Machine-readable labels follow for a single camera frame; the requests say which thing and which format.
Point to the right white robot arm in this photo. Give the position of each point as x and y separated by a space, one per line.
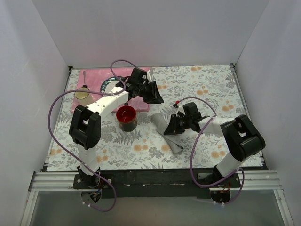
242 138

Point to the silver spoon on placemat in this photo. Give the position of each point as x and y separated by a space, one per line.
84 79

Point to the aluminium frame rail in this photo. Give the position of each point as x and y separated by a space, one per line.
254 180

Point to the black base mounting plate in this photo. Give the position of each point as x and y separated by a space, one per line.
152 183

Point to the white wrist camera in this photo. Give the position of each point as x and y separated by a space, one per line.
177 108
150 76

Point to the white plate patterned rim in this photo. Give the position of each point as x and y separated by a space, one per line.
107 84

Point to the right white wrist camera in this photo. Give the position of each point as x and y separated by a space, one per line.
177 108

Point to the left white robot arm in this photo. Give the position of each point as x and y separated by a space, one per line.
85 128

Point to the grey cloth napkin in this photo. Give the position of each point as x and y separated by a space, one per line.
161 126

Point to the cream enamel mug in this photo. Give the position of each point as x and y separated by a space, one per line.
83 96

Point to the pink placemat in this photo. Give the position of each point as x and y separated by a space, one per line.
93 78

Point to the floral tablecloth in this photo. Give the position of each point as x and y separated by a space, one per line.
212 88

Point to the dark jar red lid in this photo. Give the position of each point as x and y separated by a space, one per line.
126 116

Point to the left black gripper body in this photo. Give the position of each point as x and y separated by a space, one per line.
150 92

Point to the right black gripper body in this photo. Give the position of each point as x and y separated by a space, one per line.
175 125

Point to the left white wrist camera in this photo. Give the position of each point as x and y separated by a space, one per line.
150 76

